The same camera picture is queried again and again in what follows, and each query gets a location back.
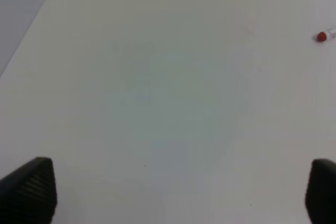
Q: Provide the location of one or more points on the red whiteboard marker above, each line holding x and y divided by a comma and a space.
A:
325, 35

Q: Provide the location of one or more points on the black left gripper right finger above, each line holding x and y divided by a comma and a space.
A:
320, 193

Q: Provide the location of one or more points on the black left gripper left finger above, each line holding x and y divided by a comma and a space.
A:
29, 194

